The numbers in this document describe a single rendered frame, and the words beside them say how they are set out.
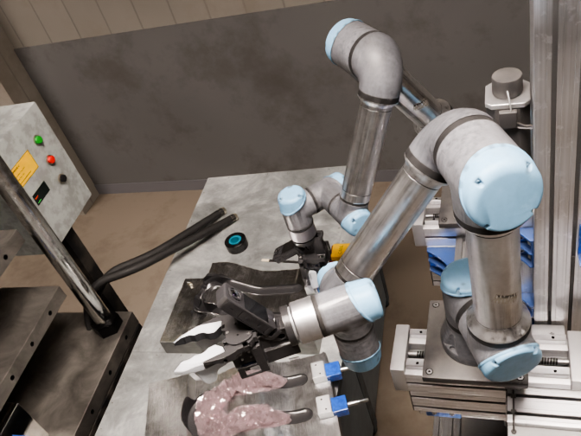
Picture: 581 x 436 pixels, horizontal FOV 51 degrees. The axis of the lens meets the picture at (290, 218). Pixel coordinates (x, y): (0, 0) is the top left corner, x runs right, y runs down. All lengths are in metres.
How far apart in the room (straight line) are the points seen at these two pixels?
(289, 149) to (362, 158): 2.13
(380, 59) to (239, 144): 2.33
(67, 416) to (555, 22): 1.69
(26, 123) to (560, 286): 1.61
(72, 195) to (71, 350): 0.53
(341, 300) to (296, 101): 2.42
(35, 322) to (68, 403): 0.28
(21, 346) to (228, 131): 2.04
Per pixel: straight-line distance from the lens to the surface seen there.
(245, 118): 3.54
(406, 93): 1.63
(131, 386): 2.01
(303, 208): 1.61
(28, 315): 2.06
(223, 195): 2.50
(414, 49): 3.11
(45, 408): 2.15
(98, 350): 2.19
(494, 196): 0.92
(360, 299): 1.04
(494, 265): 1.06
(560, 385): 1.51
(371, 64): 1.41
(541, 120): 1.23
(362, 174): 1.49
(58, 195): 2.20
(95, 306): 2.13
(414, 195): 1.08
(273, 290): 1.93
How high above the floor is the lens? 2.25
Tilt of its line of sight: 40 degrees down
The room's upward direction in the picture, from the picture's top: 19 degrees counter-clockwise
